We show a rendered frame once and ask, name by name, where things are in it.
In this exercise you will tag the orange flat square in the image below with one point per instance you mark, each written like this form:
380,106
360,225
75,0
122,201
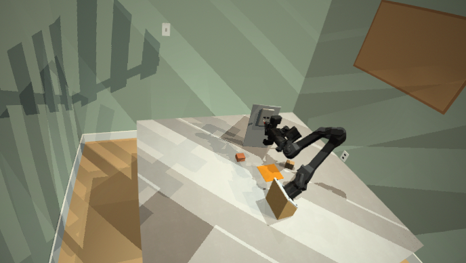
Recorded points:
269,172

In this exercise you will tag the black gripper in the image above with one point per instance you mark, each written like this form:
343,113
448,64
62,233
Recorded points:
271,129

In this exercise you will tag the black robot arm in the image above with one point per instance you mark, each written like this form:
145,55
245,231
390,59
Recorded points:
335,135

